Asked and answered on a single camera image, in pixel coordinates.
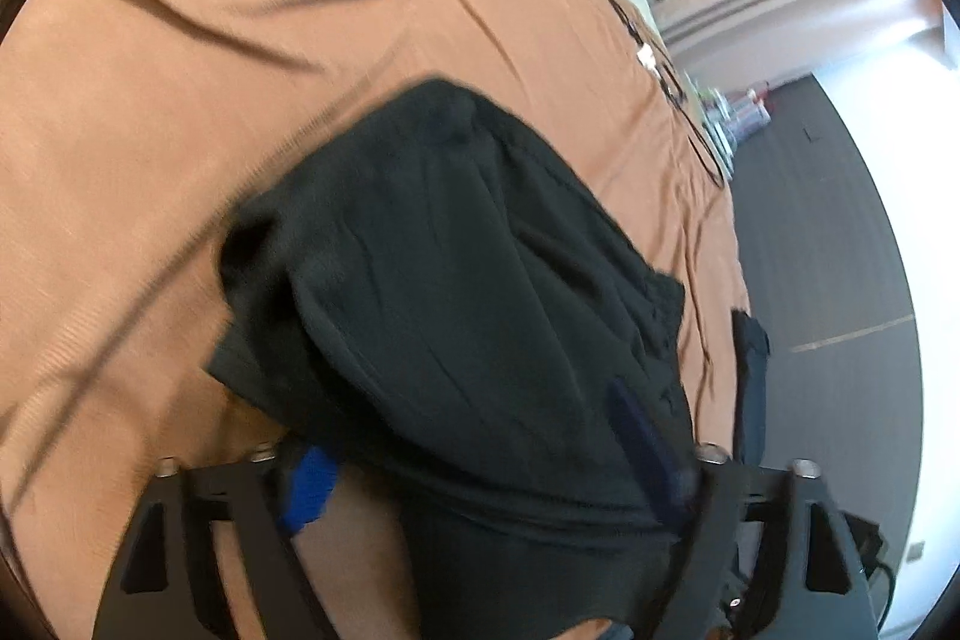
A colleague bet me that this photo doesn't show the black pants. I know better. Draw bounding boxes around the black pants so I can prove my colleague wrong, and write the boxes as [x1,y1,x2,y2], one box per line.
[210,80,692,638]

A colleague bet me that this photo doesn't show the white bedside cabinet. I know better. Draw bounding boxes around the white bedside cabinet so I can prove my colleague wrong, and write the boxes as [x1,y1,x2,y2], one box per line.
[693,83,755,182]

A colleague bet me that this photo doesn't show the red white striped bag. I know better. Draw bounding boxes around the red white striped bag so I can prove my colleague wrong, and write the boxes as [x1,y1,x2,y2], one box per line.
[724,83,771,145]

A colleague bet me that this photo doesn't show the orange-brown bed blanket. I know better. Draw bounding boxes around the orange-brown bed blanket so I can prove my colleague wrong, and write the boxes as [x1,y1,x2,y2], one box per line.
[2,0,748,638]

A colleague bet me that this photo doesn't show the pink curtain right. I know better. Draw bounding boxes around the pink curtain right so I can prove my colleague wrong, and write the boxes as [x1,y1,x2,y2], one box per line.
[652,0,944,91]

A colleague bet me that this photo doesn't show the black cable with white plug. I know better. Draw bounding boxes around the black cable with white plug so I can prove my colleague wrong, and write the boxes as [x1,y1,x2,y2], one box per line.
[607,0,728,192]

